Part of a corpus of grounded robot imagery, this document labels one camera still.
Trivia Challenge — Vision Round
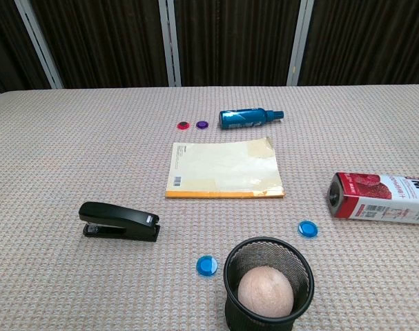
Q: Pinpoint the grey metal partition post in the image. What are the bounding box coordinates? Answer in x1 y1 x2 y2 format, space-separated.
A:
286 0 315 87
158 0 182 88
14 0 65 90

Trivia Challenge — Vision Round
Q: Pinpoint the yellow paper notebook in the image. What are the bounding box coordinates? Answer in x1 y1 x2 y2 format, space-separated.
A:
164 137 286 200

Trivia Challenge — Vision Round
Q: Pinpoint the red juice carton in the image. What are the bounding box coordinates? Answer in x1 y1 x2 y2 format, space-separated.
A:
326 172 419 225

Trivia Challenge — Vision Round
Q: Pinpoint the beige woven tablecloth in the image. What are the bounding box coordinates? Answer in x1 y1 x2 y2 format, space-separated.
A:
0 83 419 331

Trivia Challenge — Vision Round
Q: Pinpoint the blue spray bottle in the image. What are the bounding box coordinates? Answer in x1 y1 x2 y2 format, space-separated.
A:
218 107 286 130

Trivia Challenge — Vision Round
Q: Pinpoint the beige wooden ball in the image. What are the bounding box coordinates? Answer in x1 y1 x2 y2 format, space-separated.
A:
237 268 295 319

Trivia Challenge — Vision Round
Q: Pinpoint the blue round magnet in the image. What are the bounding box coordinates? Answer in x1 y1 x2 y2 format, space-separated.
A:
195 254 219 277
297 220 320 240

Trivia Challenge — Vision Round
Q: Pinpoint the black mesh pen cup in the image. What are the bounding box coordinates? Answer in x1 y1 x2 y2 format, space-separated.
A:
223 236 315 331

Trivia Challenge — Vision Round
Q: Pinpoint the black stapler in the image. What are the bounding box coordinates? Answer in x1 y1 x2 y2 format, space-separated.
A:
78 201 162 243

